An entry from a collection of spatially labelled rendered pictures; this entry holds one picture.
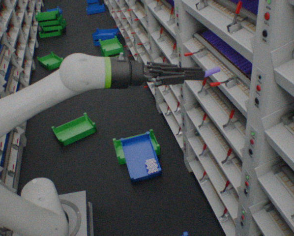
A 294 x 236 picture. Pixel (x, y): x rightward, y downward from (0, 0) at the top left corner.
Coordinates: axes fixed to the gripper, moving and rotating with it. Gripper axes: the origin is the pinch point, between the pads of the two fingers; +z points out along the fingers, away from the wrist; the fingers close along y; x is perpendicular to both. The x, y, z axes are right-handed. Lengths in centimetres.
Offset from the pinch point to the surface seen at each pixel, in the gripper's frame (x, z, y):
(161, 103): 86, 34, 119
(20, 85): 102, -83, 181
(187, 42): 8, 16, 49
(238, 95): 7.2, 17.6, -1.5
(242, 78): 3.1, 19.8, 2.7
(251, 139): 15.1, 17.8, -15.2
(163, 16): 8, 15, 89
